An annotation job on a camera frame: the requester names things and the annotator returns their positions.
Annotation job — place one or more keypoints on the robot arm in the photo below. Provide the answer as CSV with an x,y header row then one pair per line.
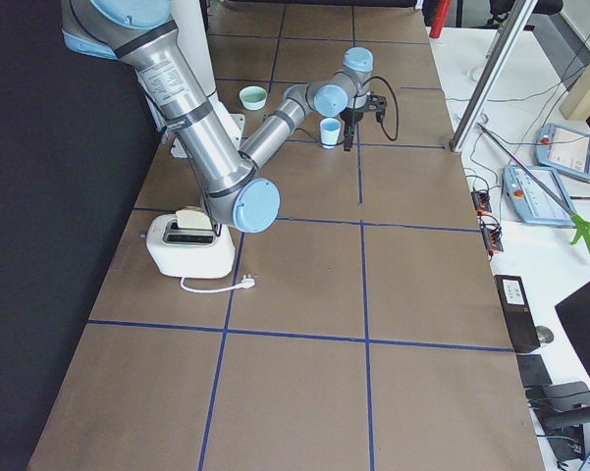
x,y
165,43

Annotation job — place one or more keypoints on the teach pendant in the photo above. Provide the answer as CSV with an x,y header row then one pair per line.
x,y
564,149
530,202

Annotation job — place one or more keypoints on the aluminium frame post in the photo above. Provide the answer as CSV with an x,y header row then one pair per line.
x,y
504,42

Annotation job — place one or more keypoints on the black orange connector block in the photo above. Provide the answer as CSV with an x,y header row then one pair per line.
x,y
481,201
491,231

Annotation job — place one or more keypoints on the teach pendant far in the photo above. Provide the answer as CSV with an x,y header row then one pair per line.
x,y
564,149

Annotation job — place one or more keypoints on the black orange connector block near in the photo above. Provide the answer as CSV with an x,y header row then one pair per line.
x,y
491,231

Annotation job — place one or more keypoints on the light blue cup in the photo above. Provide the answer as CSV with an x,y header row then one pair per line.
x,y
329,144
330,129

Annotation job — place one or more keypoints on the blue tape strip middle row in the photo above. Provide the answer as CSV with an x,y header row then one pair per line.
x,y
366,323

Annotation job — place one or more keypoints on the black box with label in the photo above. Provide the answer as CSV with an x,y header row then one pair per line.
x,y
516,310

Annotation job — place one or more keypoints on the blue tape strip right side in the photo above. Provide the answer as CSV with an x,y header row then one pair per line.
x,y
378,225

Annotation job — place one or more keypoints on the teach pendant near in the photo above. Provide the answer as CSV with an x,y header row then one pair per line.
x,y
530,202

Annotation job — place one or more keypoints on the green bowl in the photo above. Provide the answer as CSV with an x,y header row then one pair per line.
x,y
253,97

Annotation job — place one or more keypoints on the red cylinder far edge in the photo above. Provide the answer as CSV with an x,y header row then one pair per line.
x,y
440,18

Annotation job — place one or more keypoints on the black orange connector block far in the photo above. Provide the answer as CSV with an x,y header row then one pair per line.
x,y
481,201

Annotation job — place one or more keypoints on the toast slice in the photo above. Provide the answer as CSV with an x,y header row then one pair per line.
x,y
193,218

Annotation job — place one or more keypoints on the cream toaster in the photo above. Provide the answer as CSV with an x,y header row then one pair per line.
x,y
195,253

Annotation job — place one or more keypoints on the metal stand with green clip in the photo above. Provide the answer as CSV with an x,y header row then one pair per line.
x,y
582,226

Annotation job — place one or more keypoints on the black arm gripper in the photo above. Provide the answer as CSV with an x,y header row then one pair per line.
x,y
350,117

